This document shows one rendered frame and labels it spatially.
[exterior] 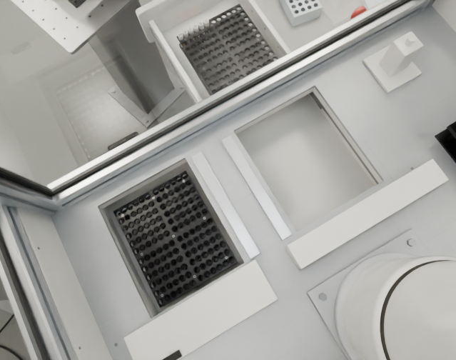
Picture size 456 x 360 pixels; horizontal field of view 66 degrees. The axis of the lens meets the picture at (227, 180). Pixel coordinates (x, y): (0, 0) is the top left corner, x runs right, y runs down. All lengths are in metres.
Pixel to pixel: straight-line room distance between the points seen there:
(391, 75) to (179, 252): 0.57
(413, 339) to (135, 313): 0.47
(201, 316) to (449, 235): 0.48
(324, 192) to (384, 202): 0.18
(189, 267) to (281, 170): 0.31
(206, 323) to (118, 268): 0.20
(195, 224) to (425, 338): 0.47
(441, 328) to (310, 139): 0.56
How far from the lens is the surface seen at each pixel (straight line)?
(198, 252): 0.73
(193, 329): 0.68
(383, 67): 0.83
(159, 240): 0.75
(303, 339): 0.70
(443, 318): 0.40
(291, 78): 0.77
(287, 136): 0.86
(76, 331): 0.67
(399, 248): 0.72
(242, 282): 0.67
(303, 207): 0.82
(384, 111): 0.80
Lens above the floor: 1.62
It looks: 75 degrees down
